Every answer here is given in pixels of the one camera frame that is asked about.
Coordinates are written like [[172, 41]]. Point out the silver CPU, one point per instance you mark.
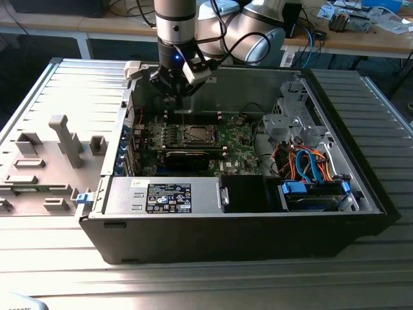
[[200, 134]]

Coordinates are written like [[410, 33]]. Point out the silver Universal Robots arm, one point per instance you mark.
[[175, 19]]

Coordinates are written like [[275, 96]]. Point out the metal CPU socket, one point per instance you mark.
[[217, 139]]

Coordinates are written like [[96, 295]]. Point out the black CPU cooler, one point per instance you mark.
[[338, 21]]

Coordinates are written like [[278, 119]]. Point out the white case release latch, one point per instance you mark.
[[132, 69]]

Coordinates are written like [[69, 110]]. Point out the round coin cell battery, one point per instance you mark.
[[239, 121]]

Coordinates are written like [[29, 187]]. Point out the black graphics card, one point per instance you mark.
[[187, 160]]

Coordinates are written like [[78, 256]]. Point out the black desktop device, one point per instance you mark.
[[58, 8]]

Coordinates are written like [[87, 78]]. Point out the green Dell motherboard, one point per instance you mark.
[[238, 151]]

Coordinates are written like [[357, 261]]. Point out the wooden desk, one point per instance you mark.
[[355, 40], [48, 24]]

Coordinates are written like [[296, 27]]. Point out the black upright box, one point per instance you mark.
[[295, 19]]

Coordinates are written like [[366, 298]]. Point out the grey parts rack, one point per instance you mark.
[[69, 145]]

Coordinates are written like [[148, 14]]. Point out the silver metal disk bay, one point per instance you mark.
[[284, 126]]

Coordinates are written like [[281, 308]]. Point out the silver power supply unit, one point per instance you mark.
[[122, 197]]

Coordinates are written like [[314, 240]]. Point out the black plastic shroud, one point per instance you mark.
[[245, 193]]

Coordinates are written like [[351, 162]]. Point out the blue plastic latch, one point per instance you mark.
[[84, 198]]

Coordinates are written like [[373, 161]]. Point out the hard disk in blue carrier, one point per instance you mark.
[[292, 188]]

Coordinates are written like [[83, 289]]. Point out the black open PC case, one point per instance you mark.
[[209, 239]]

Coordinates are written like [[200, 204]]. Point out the green RAM stick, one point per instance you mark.
[[27, 189]]

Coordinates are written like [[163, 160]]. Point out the grey metal drive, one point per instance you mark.
[[359, 22]]

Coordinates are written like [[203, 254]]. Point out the light blue box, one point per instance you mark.
[[382, 4]]

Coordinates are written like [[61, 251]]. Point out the white device with print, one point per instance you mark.
[[19, 303]]

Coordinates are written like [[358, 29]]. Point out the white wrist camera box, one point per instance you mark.
[[198, 76]]

